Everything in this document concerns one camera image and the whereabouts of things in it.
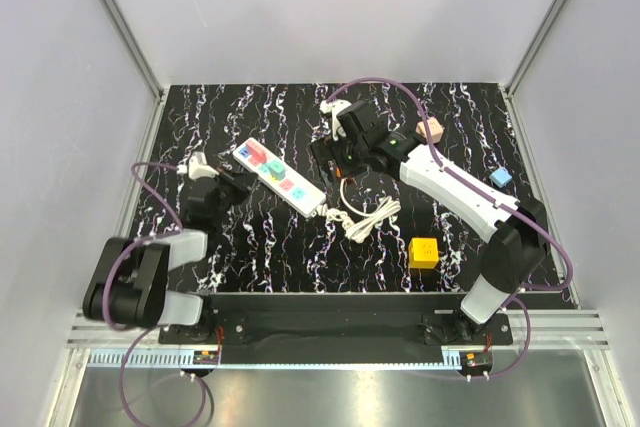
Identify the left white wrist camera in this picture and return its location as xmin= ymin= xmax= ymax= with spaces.
xmin=177 ymin=152 xmax=219 ymax=181

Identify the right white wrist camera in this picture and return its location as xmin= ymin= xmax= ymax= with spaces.
xmin=319 ymin=100 xmax=351 ymax=141

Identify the white multicolour power strip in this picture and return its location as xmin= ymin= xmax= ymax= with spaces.
xmin=232 ymin=137 xmax=326 ymax=219

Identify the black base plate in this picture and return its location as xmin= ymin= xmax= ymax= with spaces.
xmin=159 ymin=293 xmax=513 ymax=346

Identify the white coiled power cable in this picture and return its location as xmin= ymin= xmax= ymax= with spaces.
xmin=324 ymin=177 xmax=402 ymax=243

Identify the beige cube socket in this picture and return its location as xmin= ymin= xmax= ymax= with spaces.
xmin=415 ymin=117 xmax=444 ymax=144

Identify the pink plug adapter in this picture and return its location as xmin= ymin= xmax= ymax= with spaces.
xmin=246 ymin=140 xmax=267 ymax=164

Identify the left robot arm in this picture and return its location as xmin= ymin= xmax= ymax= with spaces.
xmin=82 ymin=167 xmax=258 ymax=343

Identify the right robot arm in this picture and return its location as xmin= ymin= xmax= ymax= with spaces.
xmin=311 ymin=100 xmax=549 ymax=344

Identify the yellow cube socket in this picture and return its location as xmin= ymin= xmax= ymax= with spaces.
xmin=408 ymin=237 xmax=439 ymax=270

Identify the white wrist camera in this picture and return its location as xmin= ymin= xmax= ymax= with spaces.
xmin=177 ymin=152 xmax=219 ymax=181
xmin=319 ymin=100 xmax=351 ymax=141

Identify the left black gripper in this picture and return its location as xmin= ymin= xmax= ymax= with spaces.
xmin=211 ymin=165 xmax=258 ymax=224

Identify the light blue usb charger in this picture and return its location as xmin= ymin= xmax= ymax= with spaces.
xmin=490 ymin=167 xmax=512 ymax=188

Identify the white strip cord plug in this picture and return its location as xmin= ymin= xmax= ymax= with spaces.
xmin=319 ymin=205 xmax=351 ymax=223

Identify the green usb charger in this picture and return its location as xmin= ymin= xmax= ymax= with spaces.
xmin=267 ymin=159 xmax=286 ymax=181

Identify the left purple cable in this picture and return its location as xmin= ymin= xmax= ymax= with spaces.
xmin=102 ymin=161 xmax=214 ymax=423

